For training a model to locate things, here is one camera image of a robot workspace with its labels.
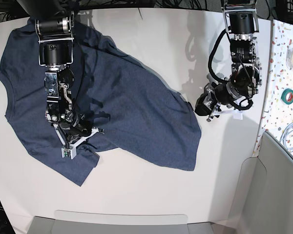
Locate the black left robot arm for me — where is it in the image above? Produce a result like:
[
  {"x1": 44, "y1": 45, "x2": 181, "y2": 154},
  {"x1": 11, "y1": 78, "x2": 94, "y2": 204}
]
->
[{"x1": 194, "y1": 0, "x2": 262, "y2": 122}]

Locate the grey panel at bottom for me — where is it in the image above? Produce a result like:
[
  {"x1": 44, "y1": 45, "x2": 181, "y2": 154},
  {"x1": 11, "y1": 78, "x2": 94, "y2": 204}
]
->
[{"x1": 28, "y1": 210, "x2": 213, "y2": 234}]

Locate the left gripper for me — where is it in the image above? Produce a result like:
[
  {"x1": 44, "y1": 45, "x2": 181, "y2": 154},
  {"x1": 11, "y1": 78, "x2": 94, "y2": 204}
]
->
[{"x1": 194, "y1": 82, "x2": 253, "y2": 122}]

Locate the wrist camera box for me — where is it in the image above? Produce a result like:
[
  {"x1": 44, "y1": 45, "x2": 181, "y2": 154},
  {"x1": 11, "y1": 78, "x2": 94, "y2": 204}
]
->
[
  {"x1": 233, "y1": 112, "x2": 243, "y2": 120},
  {"x1": 61, "y1": 145, "x2": 77, "y2": 159}
]

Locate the grey panel at right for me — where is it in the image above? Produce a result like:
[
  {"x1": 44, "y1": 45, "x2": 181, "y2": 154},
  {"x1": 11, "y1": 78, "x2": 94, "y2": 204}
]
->
[{"x1": 227, "y1": 132, "x2": 293, "y2": 234}]

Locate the coiled white cable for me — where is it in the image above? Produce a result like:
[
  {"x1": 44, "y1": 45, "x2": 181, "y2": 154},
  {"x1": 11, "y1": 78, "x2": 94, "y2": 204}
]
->
[{"x1": 279, "y1": 121, "x2": 293, "y2": 153}]

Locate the green tape roll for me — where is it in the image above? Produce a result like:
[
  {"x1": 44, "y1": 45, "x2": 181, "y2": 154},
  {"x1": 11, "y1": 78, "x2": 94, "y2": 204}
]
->
[{"x1": 281, "y1": 88, "x2": 293, "y2": 105}]

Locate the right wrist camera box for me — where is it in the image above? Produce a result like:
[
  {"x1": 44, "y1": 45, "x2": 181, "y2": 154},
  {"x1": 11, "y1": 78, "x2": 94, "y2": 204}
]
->
[{"x1": 61, "y1": 145, "x2": 77, "y2": 159}]

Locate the terrazzo patterned side surface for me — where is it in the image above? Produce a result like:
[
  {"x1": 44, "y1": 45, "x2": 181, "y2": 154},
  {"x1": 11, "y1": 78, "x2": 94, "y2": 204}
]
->
[{"x1": 253, "y1": 20, "x2": 293, "y2": 156}]

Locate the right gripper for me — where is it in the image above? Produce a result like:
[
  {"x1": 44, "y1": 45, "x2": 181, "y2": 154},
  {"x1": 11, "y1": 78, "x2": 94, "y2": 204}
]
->
[{"x1": 52, "y1": 120, "x2": 105, "y2": 149}]

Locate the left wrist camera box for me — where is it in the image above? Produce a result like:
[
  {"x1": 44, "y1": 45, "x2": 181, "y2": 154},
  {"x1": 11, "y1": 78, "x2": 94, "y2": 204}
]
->
[{"x1": 233, "y1": 112, "x2": 243, "y2": 120}]

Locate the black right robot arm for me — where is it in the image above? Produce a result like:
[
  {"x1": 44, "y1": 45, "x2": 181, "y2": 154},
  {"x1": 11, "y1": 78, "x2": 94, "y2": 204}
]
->
[{"x1": 18, "y1": 0, "x2": 99, "y2": 151}]

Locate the grey panel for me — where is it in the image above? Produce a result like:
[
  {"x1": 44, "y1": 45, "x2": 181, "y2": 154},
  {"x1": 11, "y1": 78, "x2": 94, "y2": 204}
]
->
[
  {"x1": 227, "y1": 132, "x2": 293, "y2": 234},
  {"x1": 28, "y1": 210, "x2": 213, "y2": 234}
]

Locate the dark blue t-shirt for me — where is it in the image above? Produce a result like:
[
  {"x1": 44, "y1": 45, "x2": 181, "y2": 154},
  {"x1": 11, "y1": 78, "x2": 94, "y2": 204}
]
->
[{"x1": 0, "y1": 20, "x2": 201, "y2": 185}]

